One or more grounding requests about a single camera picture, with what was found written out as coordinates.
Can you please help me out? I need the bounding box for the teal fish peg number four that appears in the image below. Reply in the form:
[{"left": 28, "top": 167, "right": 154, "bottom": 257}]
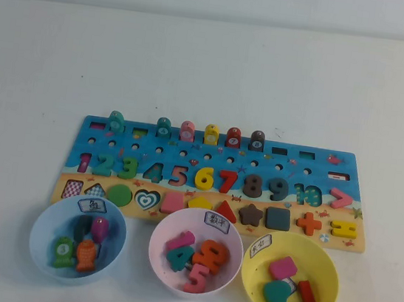
[{"left": 154, "top": 116, "right": 173, "bottom": 139}]

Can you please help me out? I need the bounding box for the pink trapezoid piece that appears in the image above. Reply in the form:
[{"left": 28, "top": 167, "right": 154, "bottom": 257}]
[{"left": 158, "top": 191, "right": 187, "bottom": 216}]

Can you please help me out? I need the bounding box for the dark grey fish peg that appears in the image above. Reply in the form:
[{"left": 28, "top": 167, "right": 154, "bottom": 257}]
[{"left": 72, "top": 214, "right": 97, "bottom": 244}]

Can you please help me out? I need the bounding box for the orange fish peg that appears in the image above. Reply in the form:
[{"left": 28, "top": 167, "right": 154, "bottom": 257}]
[{"left": 73, "top": 238, "right": 100, "bottom": 274}]

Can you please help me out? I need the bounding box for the blue white diamond piece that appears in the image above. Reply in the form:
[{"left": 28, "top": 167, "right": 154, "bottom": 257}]
[{"left": 282, "top": 275, "right": 300, "bottom": 295}]

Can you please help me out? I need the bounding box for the orange plus sign piece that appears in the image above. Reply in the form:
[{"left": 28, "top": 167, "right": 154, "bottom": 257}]
[{"left": 294, "top": 210, "right": 324, "bottom": 237}]

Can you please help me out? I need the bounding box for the pink plastic bowl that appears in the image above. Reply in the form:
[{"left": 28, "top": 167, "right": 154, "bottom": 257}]
[{"left": 143, "top": 201, "right": 249, "bottom": 302}]

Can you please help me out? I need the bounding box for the pink number five piece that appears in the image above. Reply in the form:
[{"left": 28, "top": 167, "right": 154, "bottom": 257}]
[{"left": 182, "top": 261, "right": 211, "bottom": 295}]

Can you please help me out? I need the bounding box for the teal heart piece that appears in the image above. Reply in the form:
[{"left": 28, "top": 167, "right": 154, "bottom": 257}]
[{"left": 261, "top": 278, "right": 293, "bottom": 302}]

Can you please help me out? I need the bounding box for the teal fish peg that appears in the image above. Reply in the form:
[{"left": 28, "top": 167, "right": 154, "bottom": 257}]
[{"left": 106, "top": 109, "right": 127, "bottom": 134}]

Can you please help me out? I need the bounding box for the colourful wooden puzzle board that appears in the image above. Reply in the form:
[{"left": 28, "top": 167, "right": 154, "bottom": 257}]
[{"left": 47, "top": 111, "right": 378, "bottom": 255}]

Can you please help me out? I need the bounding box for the pink greater-than sign piece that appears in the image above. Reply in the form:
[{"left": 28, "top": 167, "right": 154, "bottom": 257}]
[{"left": 327, "top": 187, "right": 354, "bottom": 211}]

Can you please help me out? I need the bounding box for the brown star piece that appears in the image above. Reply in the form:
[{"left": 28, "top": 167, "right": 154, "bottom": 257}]
[{"left": 236, "top": 202, "right": 266, "bottom": 228}]

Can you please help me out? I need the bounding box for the dark grey square piece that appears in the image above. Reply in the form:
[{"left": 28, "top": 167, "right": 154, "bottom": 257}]
[{"left": 264, "top": 206, "right": 292, "bottom": 232}]

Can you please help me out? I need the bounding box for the dark grey number nine piece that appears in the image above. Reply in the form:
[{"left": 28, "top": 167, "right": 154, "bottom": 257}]
[{"left": 267, "top": 176, "right": 291, "bottom": 203}]

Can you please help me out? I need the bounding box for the pink fish peg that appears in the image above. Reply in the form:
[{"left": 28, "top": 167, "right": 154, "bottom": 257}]
[{"left": 178, "top": 119, "right": 197, "bottom": 143}]

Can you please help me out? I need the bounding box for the teal number four piece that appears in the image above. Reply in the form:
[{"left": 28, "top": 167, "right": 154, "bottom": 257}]
[{"left": 163, "top": 242, "right": 197, "bottom": 275}]

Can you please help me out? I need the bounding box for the green fish peg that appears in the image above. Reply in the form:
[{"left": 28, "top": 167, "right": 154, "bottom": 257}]
[{"left": 47, "top": 235, "right": 78, "bottom": 270}]

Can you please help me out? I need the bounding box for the orange number ten piece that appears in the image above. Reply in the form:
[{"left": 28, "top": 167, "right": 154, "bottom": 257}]
[{"left": 191, "top": 237, "right": 231, "bottom": 274}]

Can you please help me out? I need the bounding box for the pink rectangle piece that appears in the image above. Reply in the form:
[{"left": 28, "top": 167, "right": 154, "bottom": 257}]
[{"left": 267, "top": 253, "right": 301, "bottom": 283}]

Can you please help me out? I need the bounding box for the green number three piece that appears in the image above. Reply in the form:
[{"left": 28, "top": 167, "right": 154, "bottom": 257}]
[{"left": 116, "top": 155, "right": 139, "bottom": 182}]

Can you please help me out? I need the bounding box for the purple fish peg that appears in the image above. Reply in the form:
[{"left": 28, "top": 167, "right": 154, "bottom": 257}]
[{"left": 89, "top": 216, "right": 111, "bottom": 244}]

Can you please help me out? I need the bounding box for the green circle piece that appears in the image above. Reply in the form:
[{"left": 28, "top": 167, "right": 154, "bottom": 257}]
[{"left": 106, "top": 183, "right": 134, "bottom": 210}]

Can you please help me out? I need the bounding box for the pink number one piece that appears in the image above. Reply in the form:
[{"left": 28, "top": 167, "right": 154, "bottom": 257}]
[{"left": 164, "top": 227, "right": 196, "bottom": 255}]

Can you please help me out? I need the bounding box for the light blue plastic bowl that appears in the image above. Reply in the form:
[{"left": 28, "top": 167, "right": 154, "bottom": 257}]
[{"left": 24, "top": 190, "right": 132, "bottom": 292}]

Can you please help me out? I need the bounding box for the yellow pentagon piece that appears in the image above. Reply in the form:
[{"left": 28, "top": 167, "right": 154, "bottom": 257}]
[{"left": 185, "top": 194, "right": 215, "bottom": 213}]

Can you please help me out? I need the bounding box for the red triangle piece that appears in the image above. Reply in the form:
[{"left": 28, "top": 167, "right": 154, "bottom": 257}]
[{"left": 211, "top": 198, "right": 240, "bottom": 224}]

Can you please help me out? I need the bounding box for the red minus sign piece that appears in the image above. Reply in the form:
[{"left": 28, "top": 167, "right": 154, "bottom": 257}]
[{"left": 295, "top": 278, "right": 320, "bottom": 302}]

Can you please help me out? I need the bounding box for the yellow number six piece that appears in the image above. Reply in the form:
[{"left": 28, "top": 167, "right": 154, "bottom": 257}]
[{"left": 193, "top": 165, "right": 217, "bottom": 193}]

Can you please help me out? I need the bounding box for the red fish peg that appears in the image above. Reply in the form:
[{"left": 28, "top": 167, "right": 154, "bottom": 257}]
[{"left": 225, "top": 126, "right": 244, "bottom": 149}]

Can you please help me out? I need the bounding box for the brown number eight piece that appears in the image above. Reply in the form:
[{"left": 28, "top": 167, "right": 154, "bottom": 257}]
[{"left": 242, "top": 174, "right": 265, "bottom": 200}]

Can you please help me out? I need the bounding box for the yellow plastic bowl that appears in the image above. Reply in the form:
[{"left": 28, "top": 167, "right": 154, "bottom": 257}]
[{"left": 236, "top": 226, "right": 346, "bottom": 302}]

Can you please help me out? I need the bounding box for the yellow fish peg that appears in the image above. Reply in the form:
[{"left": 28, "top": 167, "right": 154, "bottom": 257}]
[{"left": 202, "top": 123, "right": 221, "bottom": 146}]

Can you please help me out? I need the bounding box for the white paper label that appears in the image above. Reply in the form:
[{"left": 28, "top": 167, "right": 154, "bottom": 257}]
[
  {"left": 76, "top": 196, "right": 110, "bottom": 216},
  {"left": 249, "top": 232, "right": 274, "bottom": 260},
  {"left": 203, "top": 210, "right": 233, "bottom": 230}
]

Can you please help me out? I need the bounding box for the yellow equals sign piece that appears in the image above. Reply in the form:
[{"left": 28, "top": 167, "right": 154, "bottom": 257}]
[{"left": 329, "top": 219, "right": 359, "bottom": 240}]

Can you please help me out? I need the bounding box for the red number seven piece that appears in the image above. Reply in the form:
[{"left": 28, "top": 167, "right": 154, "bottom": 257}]
[{"left": 216, "top": 168, "right": 240, "bottom": 196}]

